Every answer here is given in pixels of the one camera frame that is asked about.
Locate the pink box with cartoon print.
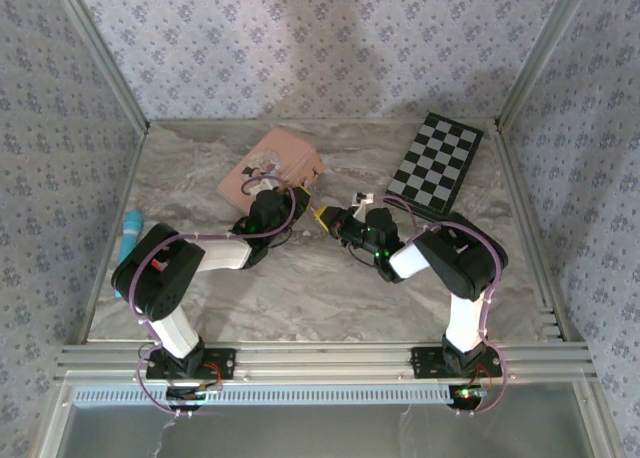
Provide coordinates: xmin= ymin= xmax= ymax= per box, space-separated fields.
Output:
xmin=216 ymin=127 xmax=324 ymax=215

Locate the black and grey chessboard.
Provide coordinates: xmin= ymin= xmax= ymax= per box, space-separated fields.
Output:
xmin=383 ymin=111 xmax=485 ymax=217

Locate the blue and white cylinder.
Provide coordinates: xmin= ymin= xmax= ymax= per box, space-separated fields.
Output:
xmin=113 ymin=209 xmax=146 ymax=299

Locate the aluminium mounting rail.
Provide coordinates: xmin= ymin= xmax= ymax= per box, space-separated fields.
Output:
xmin=56 ymin=342 xmax=599 ymax=385

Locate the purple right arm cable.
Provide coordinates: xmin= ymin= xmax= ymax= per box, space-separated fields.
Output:
xmin=382 ymin=195 xmax=510 ymax=418

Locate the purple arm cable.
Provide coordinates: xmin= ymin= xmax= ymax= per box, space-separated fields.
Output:
xmin=382 ymin=195 xmax=510 ymax=418
xmin=128 ymin=175 xmax=297 ymax=419

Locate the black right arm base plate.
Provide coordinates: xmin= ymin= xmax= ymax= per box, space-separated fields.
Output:
xmin=410 ymin=346 xmax=503 ymax=381

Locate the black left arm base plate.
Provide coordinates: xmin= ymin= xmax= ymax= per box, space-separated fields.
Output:
xmin=145 ymin=346 xmax=237 ymax=381

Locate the grey slotted cable duct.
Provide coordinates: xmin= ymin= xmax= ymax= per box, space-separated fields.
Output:
xmin=73 ymin=383 xmax=454 ymax=407

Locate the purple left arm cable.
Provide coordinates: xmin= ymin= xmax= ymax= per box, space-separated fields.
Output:
xmin=128 ymin=175 xmax=297 ymax=419

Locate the aluminium frame post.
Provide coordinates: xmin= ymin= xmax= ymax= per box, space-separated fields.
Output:
xmin=492 ymin=0 xmax=600 ymax=131
xmin=49 ymin=0 xmax=152 ymax=133

